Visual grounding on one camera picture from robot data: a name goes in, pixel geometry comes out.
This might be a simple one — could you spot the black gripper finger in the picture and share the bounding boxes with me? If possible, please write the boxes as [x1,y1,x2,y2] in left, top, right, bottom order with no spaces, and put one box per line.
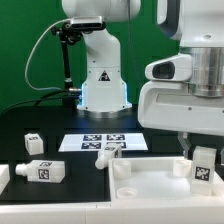
[178,132,191,158]

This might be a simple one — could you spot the silver camera on stand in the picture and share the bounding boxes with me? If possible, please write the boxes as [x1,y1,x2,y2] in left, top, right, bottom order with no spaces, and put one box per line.
[66,16,105,31]

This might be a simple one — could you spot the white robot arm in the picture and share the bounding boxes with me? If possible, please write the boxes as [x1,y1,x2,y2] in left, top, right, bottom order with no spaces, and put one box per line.
[62,0,224,142]

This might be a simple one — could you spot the black camera stand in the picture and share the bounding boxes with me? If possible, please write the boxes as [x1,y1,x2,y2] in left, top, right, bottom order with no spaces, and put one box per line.
[51,23,82,108]

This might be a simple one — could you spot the grey camera cable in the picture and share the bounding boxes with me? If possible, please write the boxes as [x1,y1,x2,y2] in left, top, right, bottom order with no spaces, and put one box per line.
[24,18,72,93]

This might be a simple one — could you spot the white square tabletop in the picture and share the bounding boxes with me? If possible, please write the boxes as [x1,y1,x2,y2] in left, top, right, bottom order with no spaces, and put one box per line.
[109,157,224,205]

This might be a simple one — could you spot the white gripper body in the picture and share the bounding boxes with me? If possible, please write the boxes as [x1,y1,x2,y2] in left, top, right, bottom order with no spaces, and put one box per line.
[138,54,224,136]

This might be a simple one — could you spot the black cables on table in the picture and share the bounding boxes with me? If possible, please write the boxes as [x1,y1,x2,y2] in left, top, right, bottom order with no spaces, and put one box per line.
[0,88,81,118]

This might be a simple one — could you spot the white sheet with tags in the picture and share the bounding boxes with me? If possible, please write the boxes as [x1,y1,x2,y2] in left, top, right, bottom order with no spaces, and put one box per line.
[59,133,148,152]

